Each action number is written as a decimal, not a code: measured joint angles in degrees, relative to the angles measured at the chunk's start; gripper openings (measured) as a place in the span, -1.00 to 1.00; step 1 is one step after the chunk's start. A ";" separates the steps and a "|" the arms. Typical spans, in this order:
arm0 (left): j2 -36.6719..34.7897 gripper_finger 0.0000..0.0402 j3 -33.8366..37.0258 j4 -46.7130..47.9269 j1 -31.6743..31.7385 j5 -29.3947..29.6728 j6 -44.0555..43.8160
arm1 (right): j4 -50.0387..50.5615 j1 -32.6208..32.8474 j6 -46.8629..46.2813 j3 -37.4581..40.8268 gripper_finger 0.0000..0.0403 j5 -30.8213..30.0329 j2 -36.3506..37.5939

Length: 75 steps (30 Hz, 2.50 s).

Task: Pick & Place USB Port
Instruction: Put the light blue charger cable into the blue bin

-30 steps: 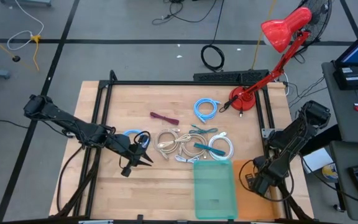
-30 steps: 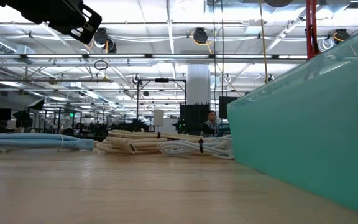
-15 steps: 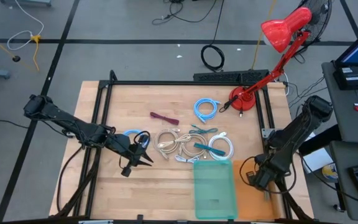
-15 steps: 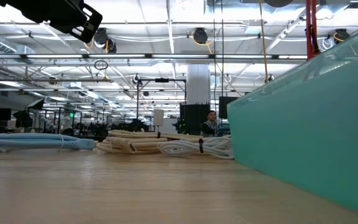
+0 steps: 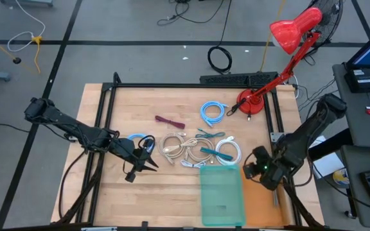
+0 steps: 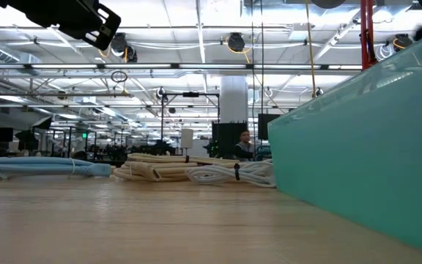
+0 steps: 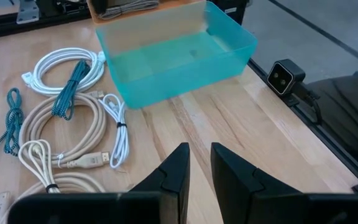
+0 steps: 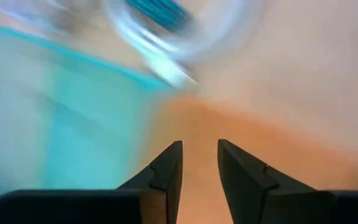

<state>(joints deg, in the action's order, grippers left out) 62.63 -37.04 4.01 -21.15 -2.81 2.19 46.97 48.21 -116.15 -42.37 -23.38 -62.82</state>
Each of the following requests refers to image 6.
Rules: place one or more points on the person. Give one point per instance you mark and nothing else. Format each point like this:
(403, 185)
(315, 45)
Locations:
(245, 137)

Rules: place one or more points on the white building column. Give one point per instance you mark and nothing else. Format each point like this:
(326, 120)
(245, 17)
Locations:
(234, 99)

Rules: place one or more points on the long ceiling light bar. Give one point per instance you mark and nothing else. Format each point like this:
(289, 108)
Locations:
(211, 66)

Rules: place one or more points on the black hanging panel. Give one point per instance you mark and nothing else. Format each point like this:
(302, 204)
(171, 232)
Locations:
(264, 126)

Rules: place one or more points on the white sign board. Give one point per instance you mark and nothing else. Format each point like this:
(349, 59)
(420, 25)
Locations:
(187, 138)

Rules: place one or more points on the black metal frame stand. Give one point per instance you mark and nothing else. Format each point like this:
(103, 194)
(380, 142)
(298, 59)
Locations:
(190, 94)

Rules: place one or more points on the red metal pole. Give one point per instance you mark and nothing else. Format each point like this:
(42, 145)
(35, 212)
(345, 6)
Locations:
(364, 33)

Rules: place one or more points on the teal translucent plastic bin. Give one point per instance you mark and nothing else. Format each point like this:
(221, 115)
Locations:
(361, 154)

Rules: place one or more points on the black cabinet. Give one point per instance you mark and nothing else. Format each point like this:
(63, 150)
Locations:
(225, 137)

